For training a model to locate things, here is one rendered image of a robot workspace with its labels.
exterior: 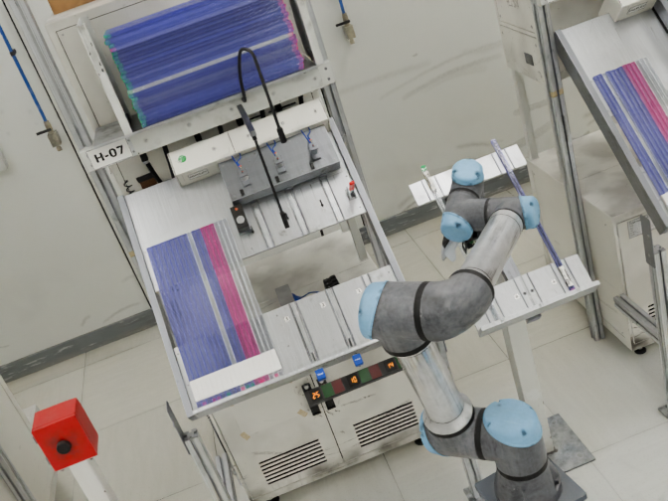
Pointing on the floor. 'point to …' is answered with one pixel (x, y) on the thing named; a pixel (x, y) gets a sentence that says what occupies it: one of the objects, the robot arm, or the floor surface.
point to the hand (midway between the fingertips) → (467, 249)
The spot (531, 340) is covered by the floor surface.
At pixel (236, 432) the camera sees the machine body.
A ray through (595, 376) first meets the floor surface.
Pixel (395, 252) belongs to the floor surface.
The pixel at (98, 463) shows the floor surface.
